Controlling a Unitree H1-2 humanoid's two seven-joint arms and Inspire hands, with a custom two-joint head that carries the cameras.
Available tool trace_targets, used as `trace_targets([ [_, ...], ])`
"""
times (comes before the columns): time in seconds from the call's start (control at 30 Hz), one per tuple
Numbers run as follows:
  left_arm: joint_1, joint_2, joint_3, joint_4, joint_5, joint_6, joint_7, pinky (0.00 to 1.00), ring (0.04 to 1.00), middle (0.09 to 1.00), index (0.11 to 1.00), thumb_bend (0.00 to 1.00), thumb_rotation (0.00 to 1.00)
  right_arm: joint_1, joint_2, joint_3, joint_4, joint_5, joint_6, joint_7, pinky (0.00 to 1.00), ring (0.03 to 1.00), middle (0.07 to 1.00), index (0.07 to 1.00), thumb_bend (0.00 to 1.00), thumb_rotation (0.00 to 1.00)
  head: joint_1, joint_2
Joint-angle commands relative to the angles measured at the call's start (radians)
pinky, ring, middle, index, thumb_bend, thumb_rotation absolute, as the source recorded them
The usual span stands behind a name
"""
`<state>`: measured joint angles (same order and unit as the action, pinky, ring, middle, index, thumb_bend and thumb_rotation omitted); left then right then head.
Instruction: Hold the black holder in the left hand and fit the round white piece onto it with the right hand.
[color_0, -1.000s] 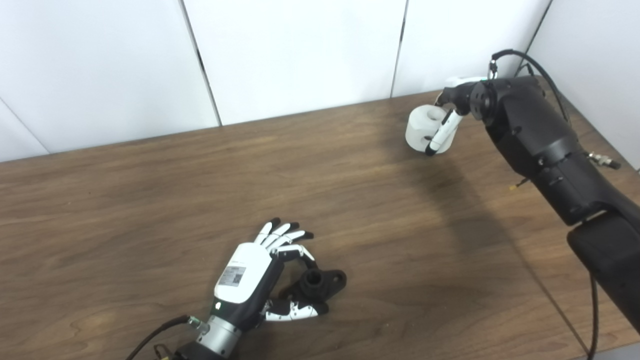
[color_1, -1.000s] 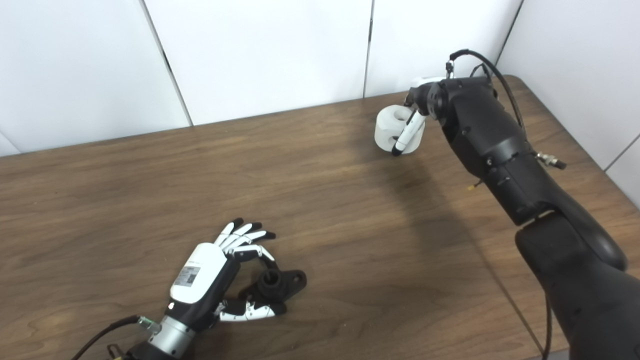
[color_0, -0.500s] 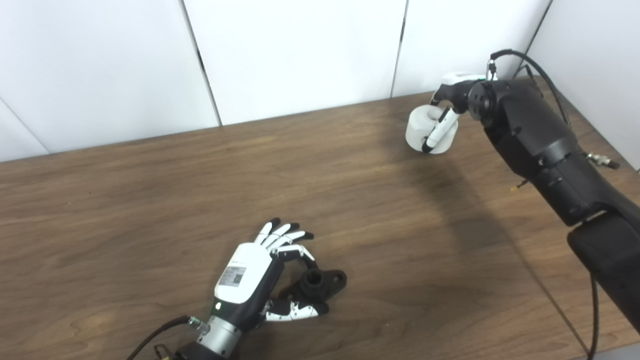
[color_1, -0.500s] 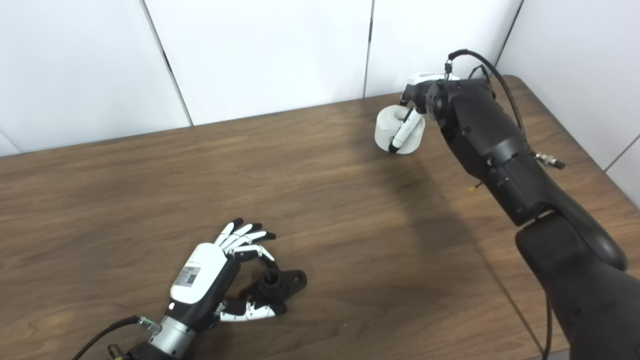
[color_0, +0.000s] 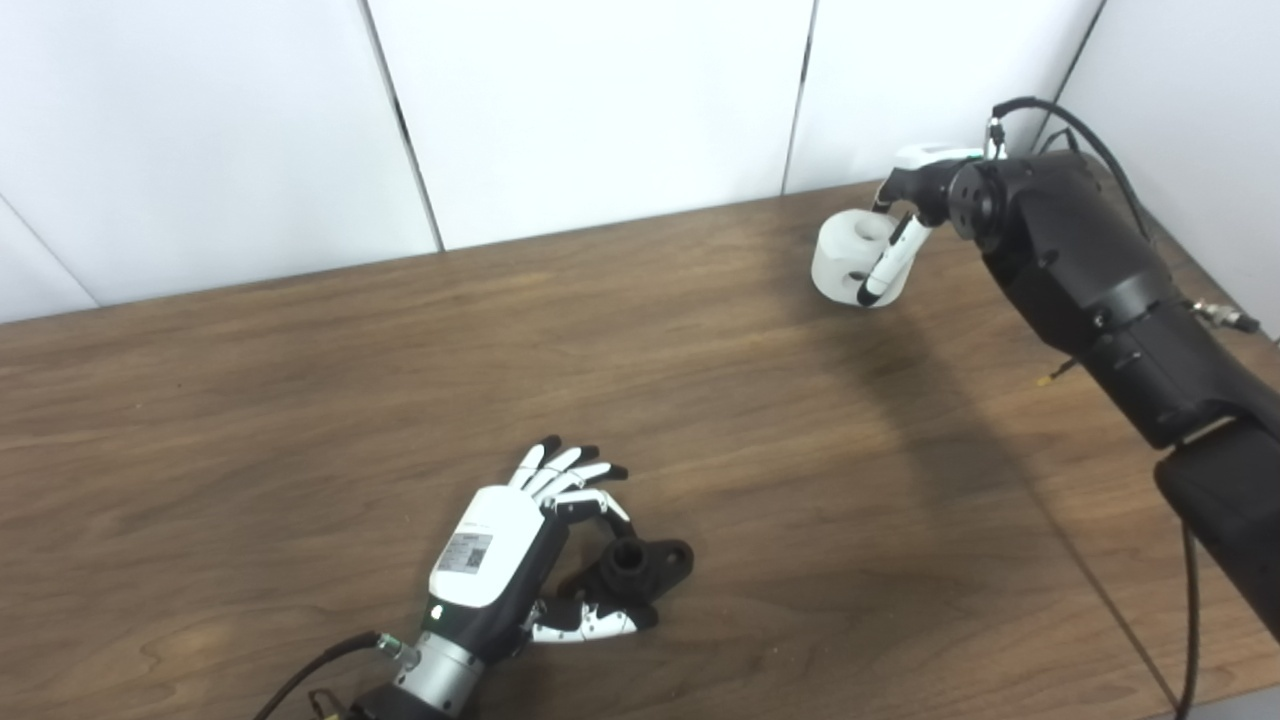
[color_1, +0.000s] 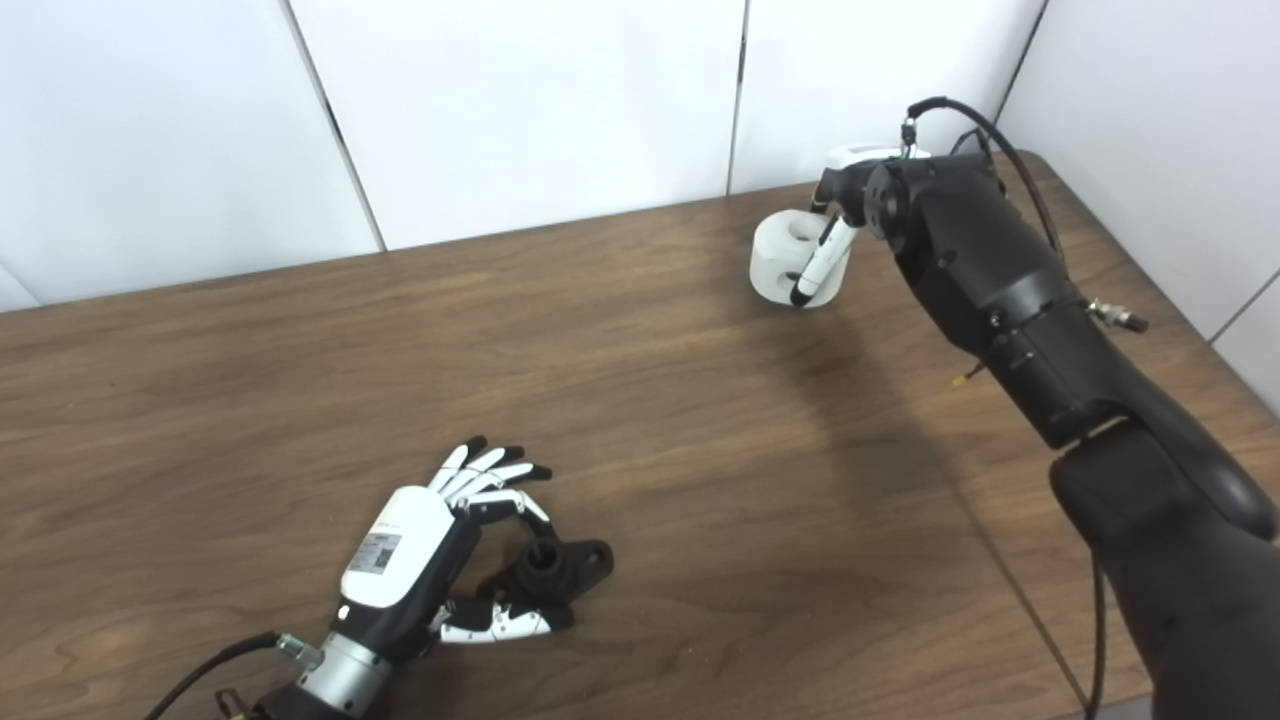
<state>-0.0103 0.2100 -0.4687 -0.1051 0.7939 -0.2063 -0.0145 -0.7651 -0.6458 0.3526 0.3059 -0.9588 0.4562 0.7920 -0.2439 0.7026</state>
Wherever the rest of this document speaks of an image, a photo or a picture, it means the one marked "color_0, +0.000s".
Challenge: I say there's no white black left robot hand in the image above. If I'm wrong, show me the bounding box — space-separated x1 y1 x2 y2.
420 435 661 666

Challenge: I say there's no silver connector plug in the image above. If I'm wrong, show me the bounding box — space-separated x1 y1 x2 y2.
1190 300 1261 334

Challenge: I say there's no thick black left wrist cable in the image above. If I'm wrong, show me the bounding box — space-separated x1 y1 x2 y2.
252 630 416 720

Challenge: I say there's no thick black right wrist cable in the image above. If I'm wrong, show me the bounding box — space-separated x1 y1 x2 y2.
988 97 1151 241

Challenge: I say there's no black holder part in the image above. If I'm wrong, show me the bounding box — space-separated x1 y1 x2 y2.
558 537 695 611

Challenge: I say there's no round white piece with holes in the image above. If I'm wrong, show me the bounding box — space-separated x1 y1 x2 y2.
811 211 916 309

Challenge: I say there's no long black hanging cable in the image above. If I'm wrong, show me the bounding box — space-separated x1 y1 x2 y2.
1175 520 1201 720

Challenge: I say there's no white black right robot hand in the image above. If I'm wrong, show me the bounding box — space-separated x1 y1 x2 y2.
857 145 986 306

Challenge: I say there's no thick black wrist cable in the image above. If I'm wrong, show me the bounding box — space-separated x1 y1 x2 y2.
252 630 416 720
988 97 1151 241

